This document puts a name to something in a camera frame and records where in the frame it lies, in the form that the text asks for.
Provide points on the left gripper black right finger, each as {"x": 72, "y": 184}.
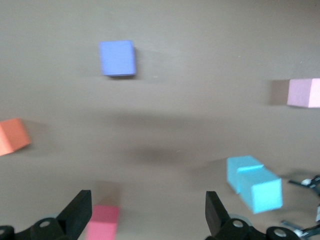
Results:
{"x": 217, "y": 220}

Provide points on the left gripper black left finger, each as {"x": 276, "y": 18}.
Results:
{"x": 75, "y": 215}

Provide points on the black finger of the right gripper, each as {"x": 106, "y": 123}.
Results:
{"x": 313, "y": 186}
{"x": 312, "y": 232}

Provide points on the light blue foam block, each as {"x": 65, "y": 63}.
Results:
{"x": 265, "y": 195}
{"x": 233, "y": 170}

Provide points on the red foam block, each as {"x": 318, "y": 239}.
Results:
{"x": 102, "y": 225}

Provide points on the pink foam block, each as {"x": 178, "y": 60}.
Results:
{"x": 303, "y": 92}

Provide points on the orange foam block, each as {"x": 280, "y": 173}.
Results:
{"x": 13, "y": 136}

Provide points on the brown table cover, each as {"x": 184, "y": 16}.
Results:
{"x": 187, "y": 112}

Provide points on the purple foam block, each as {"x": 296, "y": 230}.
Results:
{"x": 116, "y": 58}

